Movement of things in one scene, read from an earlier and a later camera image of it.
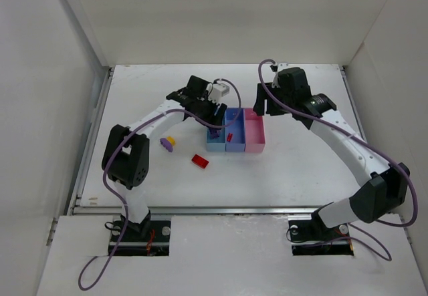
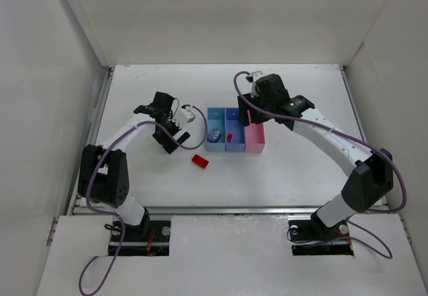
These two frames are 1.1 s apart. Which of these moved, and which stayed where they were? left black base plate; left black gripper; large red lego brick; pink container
Moved: left black gripper
Stayed: pink container; large red lego brick; left black base plate
